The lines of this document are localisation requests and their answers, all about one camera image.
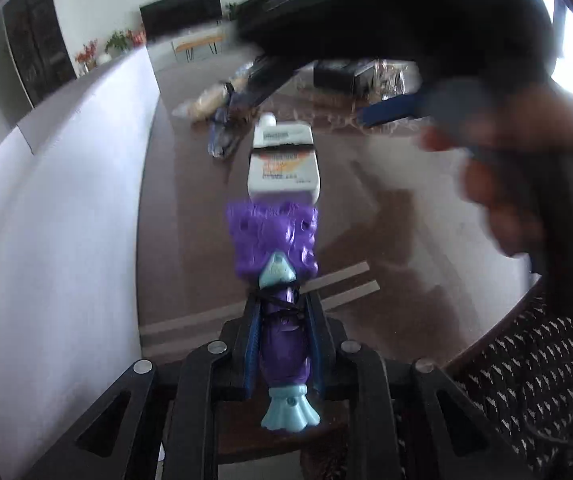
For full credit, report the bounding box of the person right hand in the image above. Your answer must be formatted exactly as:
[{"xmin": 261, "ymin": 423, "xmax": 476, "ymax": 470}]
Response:
[{"xmin": 420, "ymin": 79, "xmax": 573, "ymax": 272}]

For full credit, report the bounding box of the wooden bench stool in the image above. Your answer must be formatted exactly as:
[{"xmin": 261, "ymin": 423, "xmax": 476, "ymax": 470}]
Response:
[{"xmin": 172, "ymin": 32, "xmax": 224, "ymax": 62}]

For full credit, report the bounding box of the white cosmetic tube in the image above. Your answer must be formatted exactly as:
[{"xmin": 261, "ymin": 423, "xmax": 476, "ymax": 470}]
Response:
[{"xmin": 247, "ymin": 113, "xmax": 321, "ymax": 206}]

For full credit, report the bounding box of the purple butterfly toy wand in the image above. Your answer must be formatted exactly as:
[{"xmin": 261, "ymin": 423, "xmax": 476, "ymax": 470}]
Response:
[{"xmin": 227, "ymin": 200, "xmax": 320, "ymax": 434}]

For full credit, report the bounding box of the black television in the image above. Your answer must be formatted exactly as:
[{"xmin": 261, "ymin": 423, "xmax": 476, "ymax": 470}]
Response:
[{"xmin": 140, "ymin": 0, "xmax": 222, "ymax": 41}]

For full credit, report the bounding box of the black cardboard box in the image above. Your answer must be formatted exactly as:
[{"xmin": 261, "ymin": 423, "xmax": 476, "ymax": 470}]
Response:
[{"xmin": 312, "ymin": 60, "xmax": 375, "ymax": 98}]

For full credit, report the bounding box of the red flowers white vase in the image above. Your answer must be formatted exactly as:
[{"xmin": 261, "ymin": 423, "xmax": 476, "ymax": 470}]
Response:
[{"xmin": 75, "ymin": 39, "xmax": 111, "ymax": 75}]

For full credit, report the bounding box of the white storage box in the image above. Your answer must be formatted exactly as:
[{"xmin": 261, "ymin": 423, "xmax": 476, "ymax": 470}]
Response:
[{"xmin": 0, "ymin": 49, "xmax": 160, "ymax": 479}]

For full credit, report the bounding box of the bagged wooden sticks bundle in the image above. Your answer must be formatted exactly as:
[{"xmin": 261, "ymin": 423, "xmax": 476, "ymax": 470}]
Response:
[{"xmin": 172, "ymin": 65, "xmax": 251, "ymax": 122}]

